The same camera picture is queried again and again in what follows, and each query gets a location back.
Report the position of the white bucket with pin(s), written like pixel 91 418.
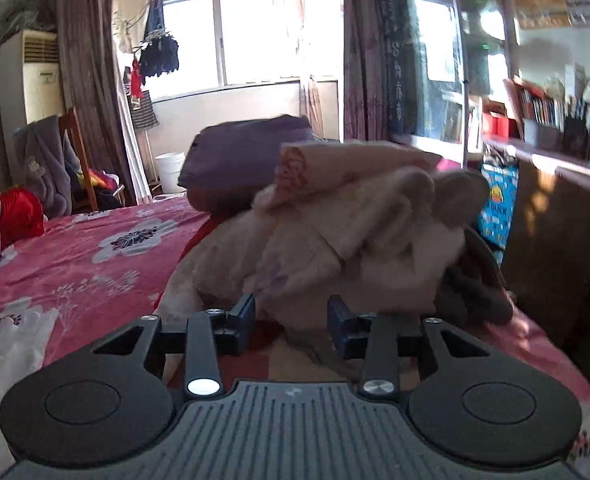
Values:
pixel 170 170

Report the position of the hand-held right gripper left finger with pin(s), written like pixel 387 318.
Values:
pixel 246 322

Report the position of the glass display cabinet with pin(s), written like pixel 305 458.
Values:
pixel 455 60

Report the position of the purple folded cushion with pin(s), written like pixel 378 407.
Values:
pixel 240 160

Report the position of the blue printed bag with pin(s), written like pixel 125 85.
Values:
pixel 497 210

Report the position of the window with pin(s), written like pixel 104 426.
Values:
pixel 255 40

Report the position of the colourful cloth heap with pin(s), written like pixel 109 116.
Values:
pixel 100 185

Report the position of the red hanging garment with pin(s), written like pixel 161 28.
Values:
pixel 135 80

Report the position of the white standing air conditioner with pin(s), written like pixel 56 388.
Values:
pixel 30 90

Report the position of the striped hanging garment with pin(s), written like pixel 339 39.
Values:
pixel 144 112

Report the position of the white hanging garment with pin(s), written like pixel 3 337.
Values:
pixel 127 15

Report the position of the dark blue hanging garment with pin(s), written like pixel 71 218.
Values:
pixel 160 50

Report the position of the sheer pink curtain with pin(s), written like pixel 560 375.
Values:
pixel 307 60

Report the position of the red box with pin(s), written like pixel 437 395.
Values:
pixel 500 125

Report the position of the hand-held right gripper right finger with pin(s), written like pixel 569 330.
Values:
pixel 336 327

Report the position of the row of books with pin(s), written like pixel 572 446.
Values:
pixel 575 125

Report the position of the wooden desk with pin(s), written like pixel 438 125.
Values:
pixel 555 240

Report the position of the white towel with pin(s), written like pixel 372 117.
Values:
pixel 375 245

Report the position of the cream folded clothes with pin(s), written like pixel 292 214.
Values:
pixel 460 195

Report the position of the dark patterned bag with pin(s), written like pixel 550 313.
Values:
pixel 20 15

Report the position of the brown curtain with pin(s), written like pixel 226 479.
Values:
pixel 90 75
pixel 362 50

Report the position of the wooden chair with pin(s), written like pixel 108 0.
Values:
pixel 77 150

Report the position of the lilac floral cloth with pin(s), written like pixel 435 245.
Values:
pixel 285 280

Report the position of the pink floral bedsheet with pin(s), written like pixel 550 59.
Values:
pixel 100 270

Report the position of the red cloth bundle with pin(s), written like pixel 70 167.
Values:
pixel 20 217

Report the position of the blue banner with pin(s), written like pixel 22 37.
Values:
pixel 397 45

